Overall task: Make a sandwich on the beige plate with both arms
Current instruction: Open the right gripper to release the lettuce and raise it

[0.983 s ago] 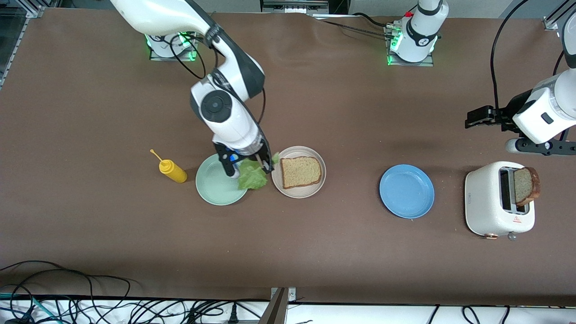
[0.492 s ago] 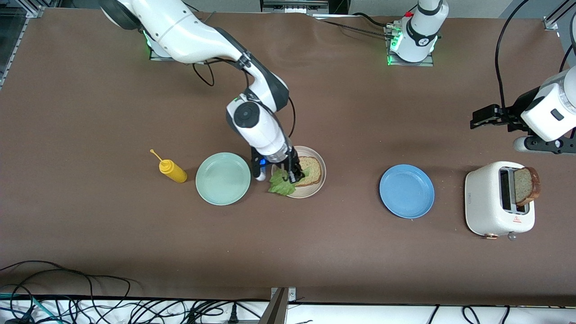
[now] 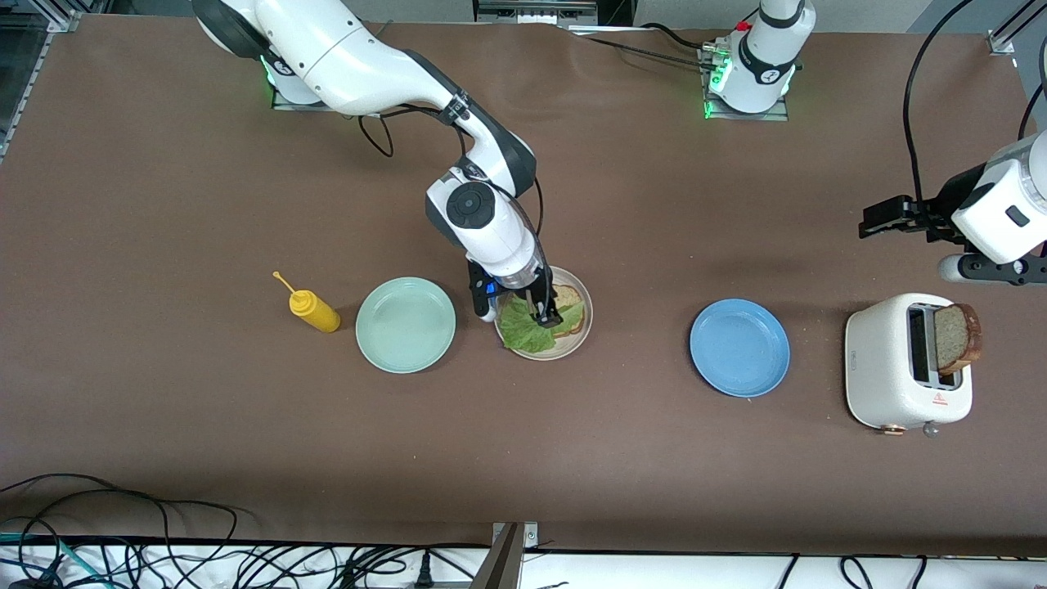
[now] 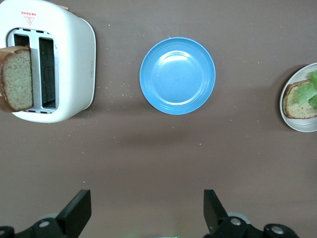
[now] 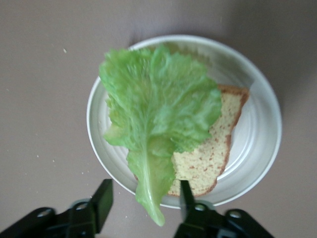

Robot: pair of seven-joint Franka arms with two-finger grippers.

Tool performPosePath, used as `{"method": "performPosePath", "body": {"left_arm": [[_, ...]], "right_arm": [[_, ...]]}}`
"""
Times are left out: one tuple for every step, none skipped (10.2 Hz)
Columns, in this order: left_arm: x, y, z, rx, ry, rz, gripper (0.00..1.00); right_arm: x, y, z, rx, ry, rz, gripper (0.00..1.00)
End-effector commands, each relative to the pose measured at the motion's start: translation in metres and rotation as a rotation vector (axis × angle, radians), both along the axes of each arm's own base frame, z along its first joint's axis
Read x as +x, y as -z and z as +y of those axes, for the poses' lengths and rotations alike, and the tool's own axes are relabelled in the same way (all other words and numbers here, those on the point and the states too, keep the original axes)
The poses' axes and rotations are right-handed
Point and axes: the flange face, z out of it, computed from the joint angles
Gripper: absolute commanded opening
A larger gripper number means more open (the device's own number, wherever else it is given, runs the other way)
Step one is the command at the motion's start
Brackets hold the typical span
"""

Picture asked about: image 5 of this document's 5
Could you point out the beige plate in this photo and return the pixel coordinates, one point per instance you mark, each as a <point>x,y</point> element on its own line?
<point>257,124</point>

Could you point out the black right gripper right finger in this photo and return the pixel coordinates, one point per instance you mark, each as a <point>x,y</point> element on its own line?
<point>198,220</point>

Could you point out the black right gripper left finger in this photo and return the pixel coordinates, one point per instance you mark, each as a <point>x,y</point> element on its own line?
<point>99,205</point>

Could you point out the green lettuce leaf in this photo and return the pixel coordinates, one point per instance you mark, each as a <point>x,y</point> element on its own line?
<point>158,104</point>

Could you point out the brown bread slice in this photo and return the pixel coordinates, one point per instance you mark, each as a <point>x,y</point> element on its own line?
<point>210,153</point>

